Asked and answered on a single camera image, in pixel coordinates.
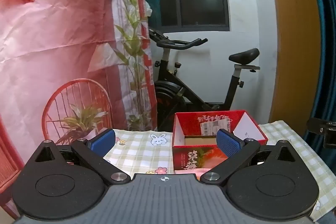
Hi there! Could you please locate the green checkered cartoon tablecloth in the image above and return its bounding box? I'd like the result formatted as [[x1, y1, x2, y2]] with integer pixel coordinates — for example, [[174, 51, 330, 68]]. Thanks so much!
[[102, 120, 336, 224]]

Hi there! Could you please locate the black exercise bike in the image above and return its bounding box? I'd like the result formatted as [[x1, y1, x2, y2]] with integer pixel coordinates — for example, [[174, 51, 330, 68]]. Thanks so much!
[[148, 28, 261, 132]]

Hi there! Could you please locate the pink knitted cloth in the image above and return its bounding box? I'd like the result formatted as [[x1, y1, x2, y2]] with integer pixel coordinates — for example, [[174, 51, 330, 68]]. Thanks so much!
[[174, 168, 202, 175]]

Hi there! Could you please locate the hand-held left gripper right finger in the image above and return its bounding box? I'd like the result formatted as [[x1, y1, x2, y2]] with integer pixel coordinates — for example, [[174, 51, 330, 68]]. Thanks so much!
[[200, 128, 306, 185]]

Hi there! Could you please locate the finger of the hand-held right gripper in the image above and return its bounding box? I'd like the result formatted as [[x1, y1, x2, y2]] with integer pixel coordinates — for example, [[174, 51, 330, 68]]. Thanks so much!
[[307, 117, 336, 136]]

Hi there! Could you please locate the wooden door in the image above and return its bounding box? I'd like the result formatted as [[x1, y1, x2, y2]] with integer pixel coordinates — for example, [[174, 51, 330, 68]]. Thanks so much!
[[264, 0, 322, 125]]

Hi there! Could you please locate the red strawberry print cardboard box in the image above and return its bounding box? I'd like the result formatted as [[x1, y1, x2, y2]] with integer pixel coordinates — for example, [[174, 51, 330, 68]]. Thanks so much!
[[172, 109, 269, 174]]

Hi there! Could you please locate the blue curtain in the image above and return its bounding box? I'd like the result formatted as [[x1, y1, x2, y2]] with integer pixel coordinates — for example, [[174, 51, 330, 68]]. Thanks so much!
[[302, 0, 336, 148]]

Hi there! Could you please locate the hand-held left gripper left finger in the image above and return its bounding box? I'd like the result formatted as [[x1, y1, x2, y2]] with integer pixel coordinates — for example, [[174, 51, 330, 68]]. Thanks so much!
[[25, 128, 131, 185]]

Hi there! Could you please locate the red printed backdrop cloth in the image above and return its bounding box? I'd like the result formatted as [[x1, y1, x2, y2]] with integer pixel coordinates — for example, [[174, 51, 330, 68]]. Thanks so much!
[[0, 0, 158, 214]]

